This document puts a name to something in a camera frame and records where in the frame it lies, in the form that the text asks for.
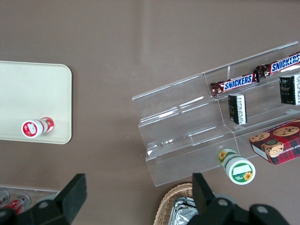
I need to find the Snickers chocolate bar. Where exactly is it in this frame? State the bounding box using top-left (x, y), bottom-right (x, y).
top-left (210, 72), bottom-right (260, 98)
top-left (255, 51), bottom-right (300, 78)

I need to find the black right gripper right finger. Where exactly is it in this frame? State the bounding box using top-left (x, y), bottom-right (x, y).
top-left (189, 172), bottom-right (249, 225)

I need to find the small black white box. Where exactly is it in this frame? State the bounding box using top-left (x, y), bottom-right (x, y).
top-left (227, 93), bottom-right (248, 125)
top-left (279, 74), bottom-right (300, 105)

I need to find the cream plastic tray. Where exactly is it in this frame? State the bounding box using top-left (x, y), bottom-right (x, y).
top-left (0, 60), bottom-right (72, 145)

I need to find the green sunflower yogurt bottle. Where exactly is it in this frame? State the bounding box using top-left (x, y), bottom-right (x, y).
top-left (218, 148), bottom-right (256, 185)

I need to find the brown wicker basket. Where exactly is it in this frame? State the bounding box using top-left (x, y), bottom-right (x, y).
top-left (153, 183), bottom-right (194, 225)

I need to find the silver foil wrapped package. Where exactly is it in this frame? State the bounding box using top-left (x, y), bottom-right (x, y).
top-left (169, 196), bottom-right (199, 225)

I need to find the red plaid cookie box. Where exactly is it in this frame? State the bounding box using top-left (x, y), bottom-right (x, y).
top-left (248, 117), bottom-right (300, 166)

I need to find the clear acrylic stepped display stand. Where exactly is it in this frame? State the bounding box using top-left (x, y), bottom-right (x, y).
top-left (131, 41), bottom-right (300, 187)

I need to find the red white yogurt bottle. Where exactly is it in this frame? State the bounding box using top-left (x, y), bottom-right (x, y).
top-left (21, 117), bottom-right (55, 139)

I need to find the clear plastic bottle holder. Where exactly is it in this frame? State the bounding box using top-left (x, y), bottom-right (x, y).
top-left (0, 186), bottom-right (60, 210)

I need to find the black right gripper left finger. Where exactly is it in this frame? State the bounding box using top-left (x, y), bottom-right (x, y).
top-left (21, 173), bottom-right (88, 225)

